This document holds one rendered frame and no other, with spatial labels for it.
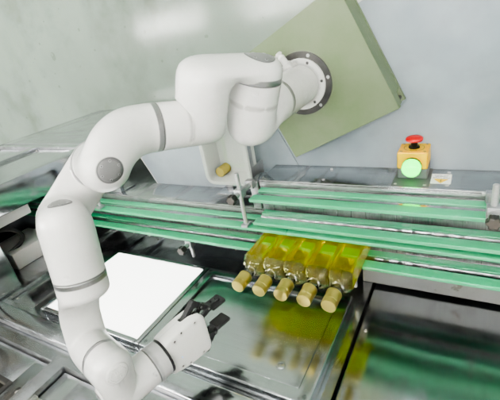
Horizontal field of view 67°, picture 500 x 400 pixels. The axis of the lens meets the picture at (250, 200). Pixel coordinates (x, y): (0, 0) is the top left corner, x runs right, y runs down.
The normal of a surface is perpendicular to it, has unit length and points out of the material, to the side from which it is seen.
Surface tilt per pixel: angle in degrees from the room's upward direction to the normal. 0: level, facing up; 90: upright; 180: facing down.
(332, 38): 1
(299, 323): 90
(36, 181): 90
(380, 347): 90
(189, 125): 61
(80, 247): 80
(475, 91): 0
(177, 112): 72
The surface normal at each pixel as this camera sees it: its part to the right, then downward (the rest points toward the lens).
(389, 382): -0.16, -0.90
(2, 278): 0.86, 0.07
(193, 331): 0.69, 0.13
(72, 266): 0.36, 0.19
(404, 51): -0.47, 0.45
